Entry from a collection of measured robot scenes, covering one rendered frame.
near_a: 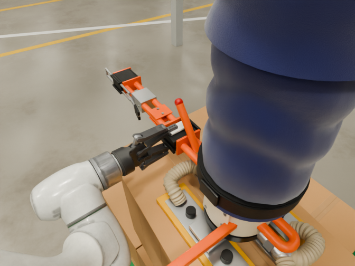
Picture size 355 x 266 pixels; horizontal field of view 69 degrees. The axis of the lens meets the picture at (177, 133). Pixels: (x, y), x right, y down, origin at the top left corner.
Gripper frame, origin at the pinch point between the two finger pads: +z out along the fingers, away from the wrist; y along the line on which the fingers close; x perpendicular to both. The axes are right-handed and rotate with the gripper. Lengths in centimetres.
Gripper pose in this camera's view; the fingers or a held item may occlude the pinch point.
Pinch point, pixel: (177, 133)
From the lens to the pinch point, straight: 77.1
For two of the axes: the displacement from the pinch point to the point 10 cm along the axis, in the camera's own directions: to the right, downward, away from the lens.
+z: 8.0, -4.2, 4.2
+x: 6.0, 5.6, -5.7
